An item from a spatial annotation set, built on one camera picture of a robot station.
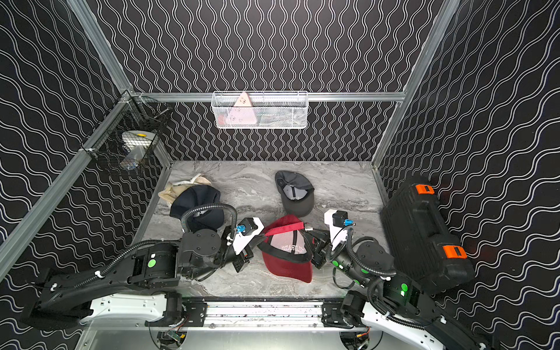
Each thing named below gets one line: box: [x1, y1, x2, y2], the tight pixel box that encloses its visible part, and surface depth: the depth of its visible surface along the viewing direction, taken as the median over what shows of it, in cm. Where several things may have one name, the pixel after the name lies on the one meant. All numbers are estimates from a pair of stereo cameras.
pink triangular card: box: [225, 91, 258, 125], surface depth 92 cm
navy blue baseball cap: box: [169, 184, 225, 232], surface depth 94 cm
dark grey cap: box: [274, 170, 315, 218], surface depth 109 cm
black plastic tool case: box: [379, 175, 476, 294], surface depth 70 cm
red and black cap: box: [257, 214, 313, 284], surface depth 72 cm
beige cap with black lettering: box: [158, 173, 212, 205], surface depth 105 cm
